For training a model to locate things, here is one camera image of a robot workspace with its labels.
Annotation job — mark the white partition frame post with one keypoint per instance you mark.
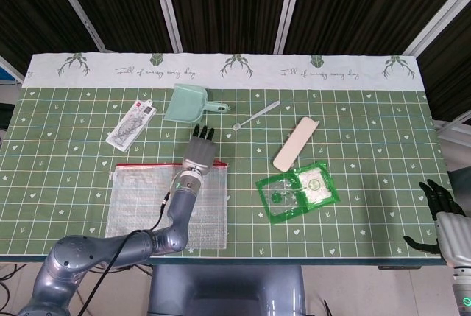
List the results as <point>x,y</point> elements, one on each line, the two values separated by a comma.
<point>290,6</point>
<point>75,4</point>
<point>166,6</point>
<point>438,17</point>

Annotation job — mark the clear mesh zipper pouch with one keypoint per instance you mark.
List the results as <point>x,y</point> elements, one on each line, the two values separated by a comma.
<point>136,198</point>

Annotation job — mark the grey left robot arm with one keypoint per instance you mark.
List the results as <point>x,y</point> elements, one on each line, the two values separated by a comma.
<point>73,257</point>

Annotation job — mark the beige oblong case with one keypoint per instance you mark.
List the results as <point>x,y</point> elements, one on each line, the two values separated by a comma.
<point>296,143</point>

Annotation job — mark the green checkered tablecloth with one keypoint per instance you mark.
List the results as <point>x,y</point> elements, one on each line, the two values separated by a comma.
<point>331,235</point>

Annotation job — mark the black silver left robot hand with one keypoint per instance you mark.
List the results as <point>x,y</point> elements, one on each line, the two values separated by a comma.
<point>200,152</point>

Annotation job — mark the green clear plastic pouch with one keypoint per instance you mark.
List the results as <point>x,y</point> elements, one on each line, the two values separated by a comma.
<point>298,194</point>

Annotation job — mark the small packaged item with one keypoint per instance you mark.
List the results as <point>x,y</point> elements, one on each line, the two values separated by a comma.
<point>130,126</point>

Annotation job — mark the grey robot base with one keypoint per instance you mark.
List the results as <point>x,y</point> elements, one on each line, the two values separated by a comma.
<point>224,290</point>

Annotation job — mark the mint green plastic dustpan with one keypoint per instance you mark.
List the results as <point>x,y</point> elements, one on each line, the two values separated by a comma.
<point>184,106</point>

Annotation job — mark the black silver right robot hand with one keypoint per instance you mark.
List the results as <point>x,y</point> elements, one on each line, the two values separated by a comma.
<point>456,238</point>

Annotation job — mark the blue white board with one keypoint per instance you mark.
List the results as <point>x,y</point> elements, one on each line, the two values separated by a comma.
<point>9,71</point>

